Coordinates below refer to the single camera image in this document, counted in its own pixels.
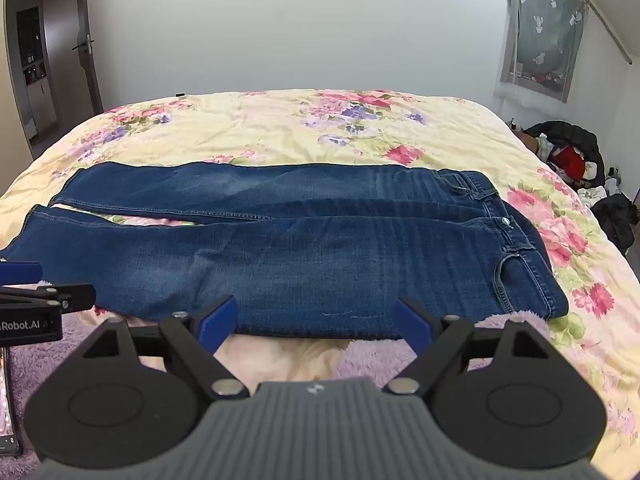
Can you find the blue denim pants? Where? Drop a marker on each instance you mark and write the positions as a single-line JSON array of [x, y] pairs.
[[310, 240]]

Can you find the brown wooden door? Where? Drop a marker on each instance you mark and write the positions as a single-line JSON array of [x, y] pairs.
[[70, 35]]

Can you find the purple fuzzy blanket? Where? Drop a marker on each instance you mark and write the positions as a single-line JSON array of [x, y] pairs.
[[372, 357]]

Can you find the grey printed window curtain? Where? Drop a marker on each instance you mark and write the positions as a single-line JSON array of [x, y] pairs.
[[542, 35]]

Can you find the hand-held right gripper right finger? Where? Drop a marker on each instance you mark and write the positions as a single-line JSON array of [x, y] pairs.
[[414, 325]]

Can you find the floral yellow bedspread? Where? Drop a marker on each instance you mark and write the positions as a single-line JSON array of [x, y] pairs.
[[310, 125]]

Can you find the red garment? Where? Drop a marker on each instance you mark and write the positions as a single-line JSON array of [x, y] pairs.
[[570, 159]]

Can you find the cardboard box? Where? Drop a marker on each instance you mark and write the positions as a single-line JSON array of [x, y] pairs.
[[531, 139]]

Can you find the white crumpled clothes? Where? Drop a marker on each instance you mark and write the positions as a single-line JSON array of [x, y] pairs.
[[597, 192]]

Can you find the tall cabinet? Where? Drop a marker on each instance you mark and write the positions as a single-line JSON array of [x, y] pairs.
[[36, 65]]

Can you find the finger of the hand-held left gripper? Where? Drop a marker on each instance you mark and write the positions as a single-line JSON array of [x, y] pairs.
[[20, 273], [60, 296]]

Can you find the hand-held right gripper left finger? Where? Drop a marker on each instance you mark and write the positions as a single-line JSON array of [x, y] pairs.
[[220, 322]]

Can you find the black puffer jacket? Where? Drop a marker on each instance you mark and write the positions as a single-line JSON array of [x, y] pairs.
[[575, 137]]

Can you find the curtain rod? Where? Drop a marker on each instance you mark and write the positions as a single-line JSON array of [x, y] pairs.
[[600, 15]]

